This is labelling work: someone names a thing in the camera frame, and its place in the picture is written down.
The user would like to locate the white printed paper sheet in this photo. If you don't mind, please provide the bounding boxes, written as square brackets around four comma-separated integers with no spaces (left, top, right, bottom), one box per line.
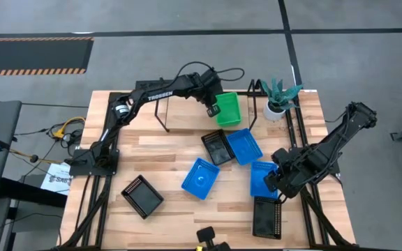
[40,162,72,196]

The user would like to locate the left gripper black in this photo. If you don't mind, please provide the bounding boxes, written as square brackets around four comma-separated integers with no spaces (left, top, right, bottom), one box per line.
[195,82,223,119]

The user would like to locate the black hazard-striped floor mat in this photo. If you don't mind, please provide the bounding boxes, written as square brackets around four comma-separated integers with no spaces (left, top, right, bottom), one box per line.
[0,37,95,77]

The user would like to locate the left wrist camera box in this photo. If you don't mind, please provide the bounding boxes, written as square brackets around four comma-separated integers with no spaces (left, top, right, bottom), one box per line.
[200,68,222,84]

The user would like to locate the blue plastic slotted basket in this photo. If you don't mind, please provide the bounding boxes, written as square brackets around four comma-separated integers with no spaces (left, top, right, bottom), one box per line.
[249,160,279,199]
[225,128,264,166]
[181,157,221,201]

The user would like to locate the black table-level camera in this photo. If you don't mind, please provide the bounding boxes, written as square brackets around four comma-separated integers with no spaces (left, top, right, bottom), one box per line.
[196,226,232,251]

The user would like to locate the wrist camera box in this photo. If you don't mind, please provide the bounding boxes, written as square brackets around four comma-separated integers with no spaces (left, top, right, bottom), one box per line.
[272,148,291,165]
[200,68,222,84]

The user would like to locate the yellow cable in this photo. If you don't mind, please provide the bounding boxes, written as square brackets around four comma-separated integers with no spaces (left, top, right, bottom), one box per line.
[51,116,86,139]

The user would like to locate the black plastic slotted basket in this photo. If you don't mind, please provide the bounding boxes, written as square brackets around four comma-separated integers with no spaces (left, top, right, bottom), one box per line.
[200,129,236,167]
[121,174,165,220]
[252,196,283,241]

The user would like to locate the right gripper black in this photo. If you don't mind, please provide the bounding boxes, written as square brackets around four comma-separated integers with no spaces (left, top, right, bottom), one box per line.
[263,158,314,199]

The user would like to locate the white plant pot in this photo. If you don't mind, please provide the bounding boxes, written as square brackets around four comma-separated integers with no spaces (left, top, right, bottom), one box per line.
[262,100,288,122]

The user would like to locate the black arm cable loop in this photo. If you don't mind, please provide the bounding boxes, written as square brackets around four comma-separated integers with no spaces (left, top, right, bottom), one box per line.
[172,61,246,92]

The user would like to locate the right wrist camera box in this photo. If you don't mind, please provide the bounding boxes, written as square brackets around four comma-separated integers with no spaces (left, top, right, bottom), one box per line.
[272,148,291,165]

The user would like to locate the green plastic slotted basket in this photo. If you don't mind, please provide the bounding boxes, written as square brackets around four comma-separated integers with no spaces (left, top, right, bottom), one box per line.
[214,91,243,128]

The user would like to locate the green snake plant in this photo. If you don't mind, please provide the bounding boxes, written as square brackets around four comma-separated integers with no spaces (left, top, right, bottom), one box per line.
[259,77,304,112]

